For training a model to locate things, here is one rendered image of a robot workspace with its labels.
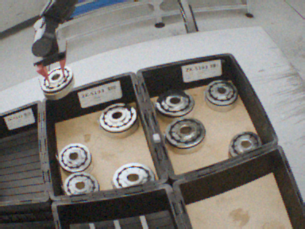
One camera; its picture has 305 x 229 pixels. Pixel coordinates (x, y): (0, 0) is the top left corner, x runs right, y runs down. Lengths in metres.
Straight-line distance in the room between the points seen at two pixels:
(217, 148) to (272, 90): 0.47
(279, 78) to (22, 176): 1.04
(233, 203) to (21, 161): 0.65
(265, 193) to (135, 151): 0.40
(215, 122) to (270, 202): 0.35
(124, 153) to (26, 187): 0.34
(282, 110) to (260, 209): 0.54
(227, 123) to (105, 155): 0.34
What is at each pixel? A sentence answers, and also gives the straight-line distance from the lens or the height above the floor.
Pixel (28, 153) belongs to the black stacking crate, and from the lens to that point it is 1.24.
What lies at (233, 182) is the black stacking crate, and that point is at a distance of 1.00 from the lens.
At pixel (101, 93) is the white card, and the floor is 0.89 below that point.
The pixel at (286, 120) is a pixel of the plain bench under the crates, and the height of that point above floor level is 0.70.
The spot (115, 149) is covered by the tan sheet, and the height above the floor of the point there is 0.83.
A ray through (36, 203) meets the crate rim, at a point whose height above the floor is 0.93.
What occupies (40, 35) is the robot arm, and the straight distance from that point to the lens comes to 0.90.
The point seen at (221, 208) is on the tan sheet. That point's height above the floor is 0.83.
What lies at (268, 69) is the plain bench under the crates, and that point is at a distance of 1.59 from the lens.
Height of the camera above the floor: 1.67
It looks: 44 degrees down
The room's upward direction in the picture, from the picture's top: 10 degrees counter-clockwise
